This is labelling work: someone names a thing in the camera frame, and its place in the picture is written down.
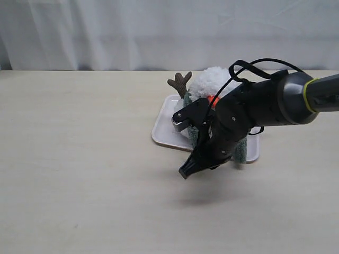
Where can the white rectangular tray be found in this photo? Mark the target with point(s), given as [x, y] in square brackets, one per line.
[164, 133]

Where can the white backdrop curtain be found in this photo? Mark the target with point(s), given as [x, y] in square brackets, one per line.
[166, 35]

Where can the white plush snowman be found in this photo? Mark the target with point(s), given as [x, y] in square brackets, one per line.
[204, 85]

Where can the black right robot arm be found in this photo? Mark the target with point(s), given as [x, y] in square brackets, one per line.
[321, 95]

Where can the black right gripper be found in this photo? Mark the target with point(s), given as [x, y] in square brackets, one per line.
[275, 102]

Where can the green knitted scarf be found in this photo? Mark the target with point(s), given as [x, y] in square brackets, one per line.
[239, 153]

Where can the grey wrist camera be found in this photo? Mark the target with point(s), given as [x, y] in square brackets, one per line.
[195, 114]

